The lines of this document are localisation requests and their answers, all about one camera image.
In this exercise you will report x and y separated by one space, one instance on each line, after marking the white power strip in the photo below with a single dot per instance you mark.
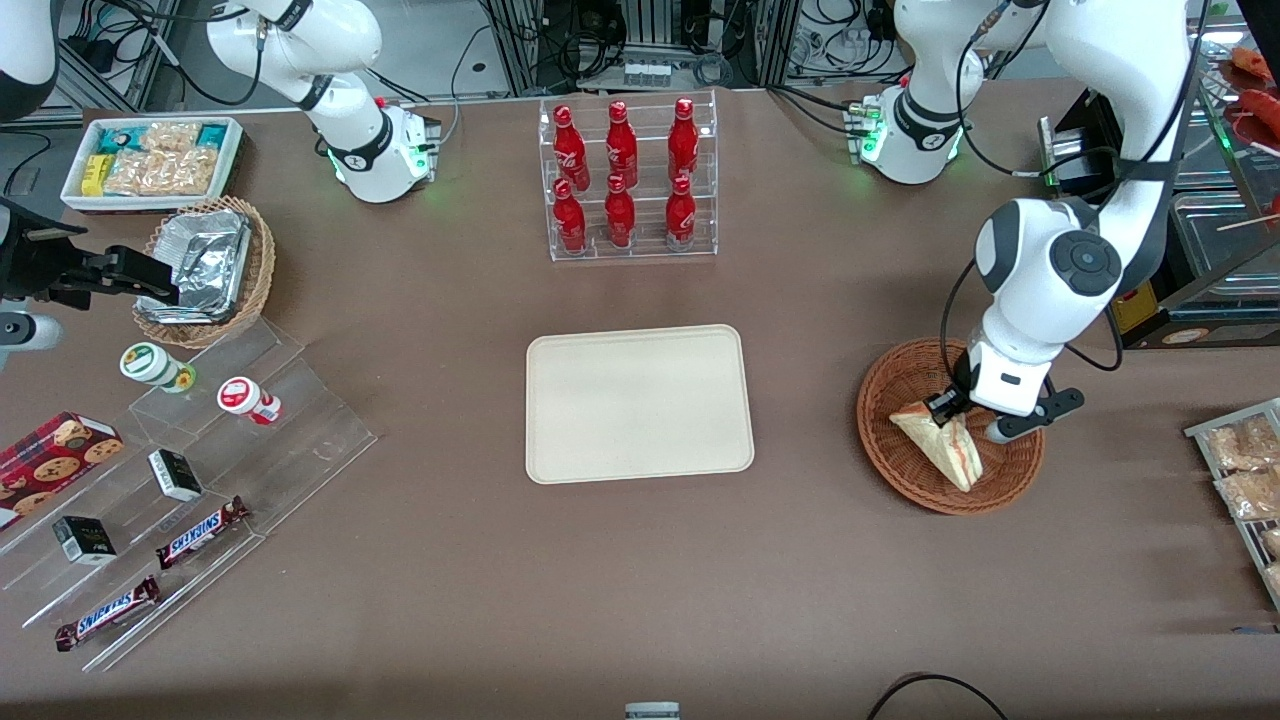
647 72

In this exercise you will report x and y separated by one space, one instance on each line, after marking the red cookie box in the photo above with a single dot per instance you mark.
50 460

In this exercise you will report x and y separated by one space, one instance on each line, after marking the clear acrylic bottle rack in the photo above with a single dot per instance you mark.
645 252

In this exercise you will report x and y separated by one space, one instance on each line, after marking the white plastic snack bin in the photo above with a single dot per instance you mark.
72 202

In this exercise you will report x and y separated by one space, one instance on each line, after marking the green lid yogurt cup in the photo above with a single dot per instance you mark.
145 362

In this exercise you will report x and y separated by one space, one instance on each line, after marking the red cola bottle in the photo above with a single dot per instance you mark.
683 138
680 215
569 218
568 145
619 215
621 140

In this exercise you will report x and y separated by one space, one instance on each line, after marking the triangular sandwich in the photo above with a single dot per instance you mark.
945 452

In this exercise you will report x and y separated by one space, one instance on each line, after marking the round brown wicker basket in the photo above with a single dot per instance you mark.
890 390

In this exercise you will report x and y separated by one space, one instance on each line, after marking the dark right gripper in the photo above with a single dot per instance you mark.
30 262

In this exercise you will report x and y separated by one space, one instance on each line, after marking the Snickers chocolate bar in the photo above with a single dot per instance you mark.
200 532
105 613

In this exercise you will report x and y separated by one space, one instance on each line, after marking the large clear cracker bag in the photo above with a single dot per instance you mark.
160 172

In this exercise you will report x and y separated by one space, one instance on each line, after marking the bagged fried snack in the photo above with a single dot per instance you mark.
1245 445
1250 495

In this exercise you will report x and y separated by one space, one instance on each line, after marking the small clear cracker bag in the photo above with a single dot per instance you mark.
170 135

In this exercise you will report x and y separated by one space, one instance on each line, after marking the red lid yogurt cup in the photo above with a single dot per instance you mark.
238 395

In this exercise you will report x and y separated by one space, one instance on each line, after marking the aluminium foil tray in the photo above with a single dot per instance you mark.
205 260

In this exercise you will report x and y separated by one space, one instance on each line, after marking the light wicker basket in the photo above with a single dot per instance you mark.
262 270

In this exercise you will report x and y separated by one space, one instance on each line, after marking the teal snack packet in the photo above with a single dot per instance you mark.
122 138
212 134

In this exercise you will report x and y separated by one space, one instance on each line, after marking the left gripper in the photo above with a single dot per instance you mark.
946 404

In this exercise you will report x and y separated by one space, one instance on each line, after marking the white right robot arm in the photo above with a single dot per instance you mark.
350 150

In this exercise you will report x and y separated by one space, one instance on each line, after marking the beige plastic tray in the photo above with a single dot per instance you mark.
640 405

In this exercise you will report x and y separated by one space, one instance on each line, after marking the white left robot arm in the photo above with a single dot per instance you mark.
1040 290

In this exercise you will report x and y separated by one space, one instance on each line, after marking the yellow snack packet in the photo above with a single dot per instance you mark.
95 175

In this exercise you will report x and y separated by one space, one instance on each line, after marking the clear acrylic stepped stand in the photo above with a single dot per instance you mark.
320 440

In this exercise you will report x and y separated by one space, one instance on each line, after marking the small black box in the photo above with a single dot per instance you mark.
85 540
175 475

